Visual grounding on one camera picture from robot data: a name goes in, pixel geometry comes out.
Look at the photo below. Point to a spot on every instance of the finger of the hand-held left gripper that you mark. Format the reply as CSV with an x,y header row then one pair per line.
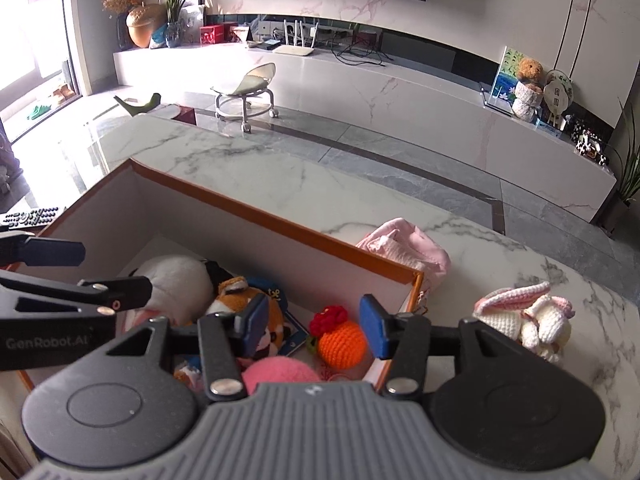
x,y
127,292
45,252

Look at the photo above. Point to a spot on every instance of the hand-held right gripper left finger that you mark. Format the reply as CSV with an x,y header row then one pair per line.
x,y
256,319

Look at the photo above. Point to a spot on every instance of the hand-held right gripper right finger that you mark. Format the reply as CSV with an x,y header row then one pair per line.
x,y
372,327

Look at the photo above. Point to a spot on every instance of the pink cloth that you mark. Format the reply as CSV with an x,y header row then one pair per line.
x,y
405,252

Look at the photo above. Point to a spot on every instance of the white storage box orange rim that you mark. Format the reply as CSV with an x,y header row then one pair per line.
x,y
225,240

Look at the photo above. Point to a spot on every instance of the white pink crochet rabbit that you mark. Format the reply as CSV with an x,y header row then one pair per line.
x,y
542,317

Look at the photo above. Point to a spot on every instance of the orange white fox plush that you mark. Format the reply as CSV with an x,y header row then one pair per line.
x,y
225,305

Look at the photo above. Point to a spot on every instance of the orange crochet ball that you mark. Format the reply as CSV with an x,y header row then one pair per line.
x,y
341,342

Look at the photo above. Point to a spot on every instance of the black remote control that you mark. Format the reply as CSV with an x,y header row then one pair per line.
x,y
30,217

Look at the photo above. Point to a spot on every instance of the blue card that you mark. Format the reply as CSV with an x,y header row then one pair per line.
x,y
295,335

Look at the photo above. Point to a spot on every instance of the red crochet flower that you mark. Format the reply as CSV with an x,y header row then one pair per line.
x,y
327,320

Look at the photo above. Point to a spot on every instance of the white plush toy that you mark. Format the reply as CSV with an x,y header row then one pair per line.
x,y
175,280

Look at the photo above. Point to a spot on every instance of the pink plush ball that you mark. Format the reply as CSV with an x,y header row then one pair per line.
x,y
280,375

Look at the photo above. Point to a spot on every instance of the small green toy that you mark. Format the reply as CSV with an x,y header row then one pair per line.
x,y
40,111

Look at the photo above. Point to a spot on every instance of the dark green toy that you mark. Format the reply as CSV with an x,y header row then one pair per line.
x,y
137,106

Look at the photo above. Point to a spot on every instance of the dark red box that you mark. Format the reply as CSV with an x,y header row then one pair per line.
x,y
186,115

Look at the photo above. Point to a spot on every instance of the rolling stool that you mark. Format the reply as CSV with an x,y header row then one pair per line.
x,y
250,85

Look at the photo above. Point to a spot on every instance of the marble television console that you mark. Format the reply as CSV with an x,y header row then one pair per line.
x,y
400,95

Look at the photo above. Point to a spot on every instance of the golden acorn vase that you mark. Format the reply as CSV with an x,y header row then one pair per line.
x,y
145,27

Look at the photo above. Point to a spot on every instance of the white router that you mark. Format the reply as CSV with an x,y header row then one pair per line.
x,y
295,51

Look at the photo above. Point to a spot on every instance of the green orchid plant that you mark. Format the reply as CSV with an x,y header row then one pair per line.
x,y
174,7

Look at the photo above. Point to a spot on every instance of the framed painting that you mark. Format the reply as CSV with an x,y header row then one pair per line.
x,y
505,80

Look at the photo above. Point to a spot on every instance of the cow figurines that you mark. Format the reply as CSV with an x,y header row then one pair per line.
x,y
589,145

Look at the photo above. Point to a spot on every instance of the teddy bear in knit basket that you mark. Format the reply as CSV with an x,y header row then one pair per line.
x,y
529,90

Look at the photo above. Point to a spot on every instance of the potted green plant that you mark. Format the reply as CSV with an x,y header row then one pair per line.
x,y
625,180

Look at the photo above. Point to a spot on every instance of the round decorative fan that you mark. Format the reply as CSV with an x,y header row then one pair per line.
x,y
559,92

